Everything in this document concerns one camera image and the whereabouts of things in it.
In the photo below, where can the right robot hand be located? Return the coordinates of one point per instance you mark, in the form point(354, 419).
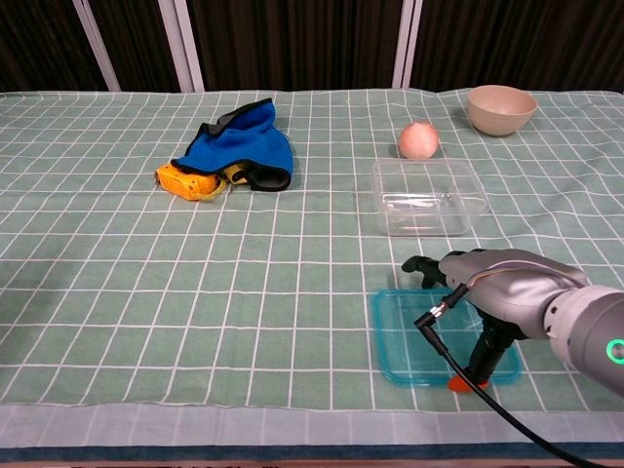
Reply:
point(507, 287)

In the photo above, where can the clear plastic container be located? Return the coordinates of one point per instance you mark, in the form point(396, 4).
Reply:
point(424, 195)

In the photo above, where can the teal container lid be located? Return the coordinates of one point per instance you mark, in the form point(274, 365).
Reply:
point(404, 336)

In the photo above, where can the yellow tape measure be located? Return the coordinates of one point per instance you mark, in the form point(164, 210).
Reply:
point(185, 183)

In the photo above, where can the blue cloth with black trim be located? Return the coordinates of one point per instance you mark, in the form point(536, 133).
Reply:
point(244, 146)

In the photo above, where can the beige bowl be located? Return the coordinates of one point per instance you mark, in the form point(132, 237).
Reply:
point(502, 114)

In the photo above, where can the pink onion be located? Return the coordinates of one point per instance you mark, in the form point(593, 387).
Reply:
point(418, 140)

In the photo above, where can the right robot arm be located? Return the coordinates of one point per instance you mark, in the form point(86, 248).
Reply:
point(595, 322)

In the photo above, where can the wide white frame post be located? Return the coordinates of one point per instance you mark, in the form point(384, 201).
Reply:
point(181, 46)

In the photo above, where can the green checked tablecloth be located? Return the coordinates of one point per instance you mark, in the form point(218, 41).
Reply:
point(146, 292)

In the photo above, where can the thin white frame post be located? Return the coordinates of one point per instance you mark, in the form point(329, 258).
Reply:
point(97, 46)

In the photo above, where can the dark pleated curtain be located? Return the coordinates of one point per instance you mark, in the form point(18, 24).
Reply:
point(292, 44)

